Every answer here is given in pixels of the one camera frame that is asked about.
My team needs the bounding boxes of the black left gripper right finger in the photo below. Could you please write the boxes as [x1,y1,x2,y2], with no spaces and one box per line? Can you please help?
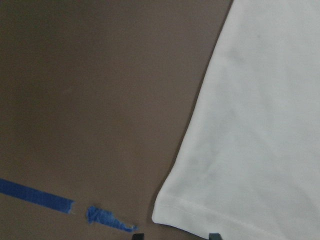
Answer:
[208,233,221,240]

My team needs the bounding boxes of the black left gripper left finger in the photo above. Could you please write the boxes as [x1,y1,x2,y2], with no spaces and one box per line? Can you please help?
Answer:
[132,233,144,240]

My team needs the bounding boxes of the cream long-sleeve cat shirt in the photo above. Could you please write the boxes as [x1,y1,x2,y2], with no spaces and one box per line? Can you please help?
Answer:
[152,0,320,240]

